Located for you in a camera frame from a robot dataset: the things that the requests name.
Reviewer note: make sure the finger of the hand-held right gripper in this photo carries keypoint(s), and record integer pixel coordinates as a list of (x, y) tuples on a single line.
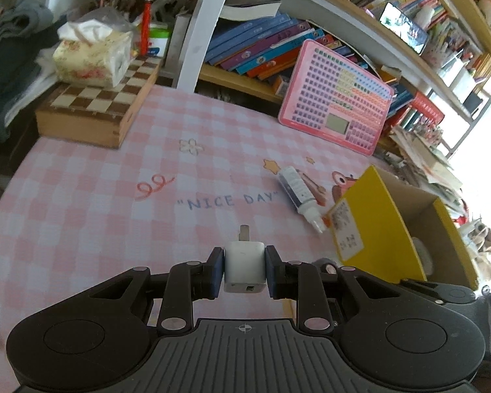
[(442, 293)]

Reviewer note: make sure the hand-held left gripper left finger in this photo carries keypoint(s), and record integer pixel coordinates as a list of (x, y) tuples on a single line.
[(217, 273)]

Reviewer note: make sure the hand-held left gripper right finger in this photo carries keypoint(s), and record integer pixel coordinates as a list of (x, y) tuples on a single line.
[(272, 275)]

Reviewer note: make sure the white charger adapter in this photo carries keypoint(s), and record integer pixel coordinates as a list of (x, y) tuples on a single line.
[(244, 268)]

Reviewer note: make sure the yellow cardboard box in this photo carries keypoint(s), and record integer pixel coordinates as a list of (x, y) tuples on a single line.
[(372, 221)]

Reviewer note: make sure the green and white container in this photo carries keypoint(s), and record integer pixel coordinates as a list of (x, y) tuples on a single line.
[(158, 43)]

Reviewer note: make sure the clear tape roll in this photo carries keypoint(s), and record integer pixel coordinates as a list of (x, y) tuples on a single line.
[(424, 256)]

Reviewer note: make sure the beige plush toy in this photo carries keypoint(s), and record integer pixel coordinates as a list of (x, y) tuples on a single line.
[(480, 235)]

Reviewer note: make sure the white dropper bottle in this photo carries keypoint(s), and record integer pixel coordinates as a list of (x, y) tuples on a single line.
[(298, 191)]

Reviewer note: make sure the pink checkered tablecloth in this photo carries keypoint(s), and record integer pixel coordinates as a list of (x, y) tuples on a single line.
[(106, 213)]

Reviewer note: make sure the pile of papers and books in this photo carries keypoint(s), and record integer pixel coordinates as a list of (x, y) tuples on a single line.
[(425, 159)]

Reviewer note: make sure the red thick dictionary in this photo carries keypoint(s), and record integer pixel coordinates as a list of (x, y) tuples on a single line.
[(427, 108)]

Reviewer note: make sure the pink toy keyboard tablet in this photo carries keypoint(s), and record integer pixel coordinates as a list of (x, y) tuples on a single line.
[(335, 98)]

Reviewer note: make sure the wooden chessboard box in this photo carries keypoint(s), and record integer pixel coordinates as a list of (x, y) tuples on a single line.
[(98, 106)]

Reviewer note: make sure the row of colourful books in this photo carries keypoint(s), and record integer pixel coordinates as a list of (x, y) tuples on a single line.
[(266, 47)]

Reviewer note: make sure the clear pen holder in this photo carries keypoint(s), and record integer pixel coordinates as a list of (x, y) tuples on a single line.
[(448, 63)]

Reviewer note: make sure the floral tissue pack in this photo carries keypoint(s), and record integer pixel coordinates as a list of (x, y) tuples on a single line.
[(92, 55)]

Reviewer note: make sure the thick white paperback book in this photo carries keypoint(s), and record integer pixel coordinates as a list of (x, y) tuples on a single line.
[(249, 8)]

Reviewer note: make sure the smartphone with lit screen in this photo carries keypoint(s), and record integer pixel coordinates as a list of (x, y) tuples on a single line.
[(405, 28)]

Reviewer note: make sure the dark clothing pile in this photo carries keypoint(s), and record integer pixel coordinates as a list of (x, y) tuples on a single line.
[(8, 57)]

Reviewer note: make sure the white shelf frame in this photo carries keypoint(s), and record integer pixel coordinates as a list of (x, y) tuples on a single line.
[(202, 28)]

